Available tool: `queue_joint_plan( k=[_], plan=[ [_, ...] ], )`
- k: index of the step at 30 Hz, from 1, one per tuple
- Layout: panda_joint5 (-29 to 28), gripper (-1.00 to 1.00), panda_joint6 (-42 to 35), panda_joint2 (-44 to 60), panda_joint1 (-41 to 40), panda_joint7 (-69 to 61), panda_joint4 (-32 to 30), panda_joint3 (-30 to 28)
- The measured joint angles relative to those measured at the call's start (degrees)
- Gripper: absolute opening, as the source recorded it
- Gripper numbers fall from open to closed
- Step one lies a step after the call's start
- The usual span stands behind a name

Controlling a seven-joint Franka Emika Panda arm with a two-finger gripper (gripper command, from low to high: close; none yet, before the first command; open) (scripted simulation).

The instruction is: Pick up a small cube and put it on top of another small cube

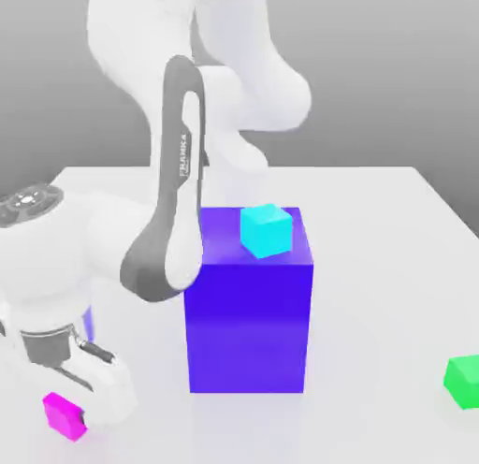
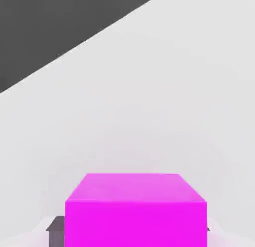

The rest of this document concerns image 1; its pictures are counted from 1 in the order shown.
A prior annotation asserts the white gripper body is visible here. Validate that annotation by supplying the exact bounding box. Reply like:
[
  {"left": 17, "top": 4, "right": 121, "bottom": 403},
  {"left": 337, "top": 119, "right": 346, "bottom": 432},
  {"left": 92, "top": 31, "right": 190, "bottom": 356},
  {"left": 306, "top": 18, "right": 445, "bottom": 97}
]
[{"left": 34, "top": 353, "right": 138, "bottom": 428}]

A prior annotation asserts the small magenta cube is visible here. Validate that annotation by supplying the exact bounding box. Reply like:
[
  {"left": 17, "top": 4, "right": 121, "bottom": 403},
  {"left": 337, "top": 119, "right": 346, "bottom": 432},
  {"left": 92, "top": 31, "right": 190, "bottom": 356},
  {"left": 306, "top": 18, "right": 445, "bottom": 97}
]
[{"left": 41, "top": 391, "right": 88, "bottom": 443}]

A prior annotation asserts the small cyan cube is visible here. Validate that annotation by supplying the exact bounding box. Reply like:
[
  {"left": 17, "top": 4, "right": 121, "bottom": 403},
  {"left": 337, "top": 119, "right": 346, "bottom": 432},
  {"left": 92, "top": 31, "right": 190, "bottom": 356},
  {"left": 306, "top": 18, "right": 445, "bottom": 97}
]
[{"left": 239, "top": 204, "right": 294, "bottom": 260}]

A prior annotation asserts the small green cube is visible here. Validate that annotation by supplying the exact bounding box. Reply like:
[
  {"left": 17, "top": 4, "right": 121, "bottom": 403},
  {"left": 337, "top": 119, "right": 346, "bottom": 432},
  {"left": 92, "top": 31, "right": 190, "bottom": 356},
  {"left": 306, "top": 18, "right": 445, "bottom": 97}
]
[{"left": 443, "top": 354, "right": 479, "bottom": 412}]

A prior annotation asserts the large blue box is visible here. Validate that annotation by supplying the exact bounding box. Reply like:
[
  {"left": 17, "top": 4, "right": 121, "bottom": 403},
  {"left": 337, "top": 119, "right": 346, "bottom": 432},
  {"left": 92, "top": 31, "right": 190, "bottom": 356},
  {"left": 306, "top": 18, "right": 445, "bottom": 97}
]
[{"left": 182, "top": 206, "right": 314, "bottom": 395}]

